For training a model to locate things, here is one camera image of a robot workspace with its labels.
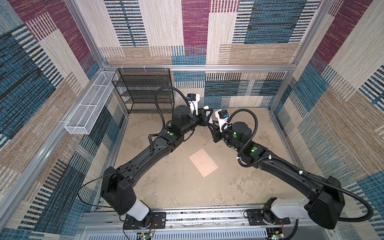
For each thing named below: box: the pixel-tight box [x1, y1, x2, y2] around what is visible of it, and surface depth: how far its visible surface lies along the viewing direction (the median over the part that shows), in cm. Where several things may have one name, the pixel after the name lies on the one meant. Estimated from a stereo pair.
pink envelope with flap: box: [189, 148, 219, 178], surface depth 94 cm
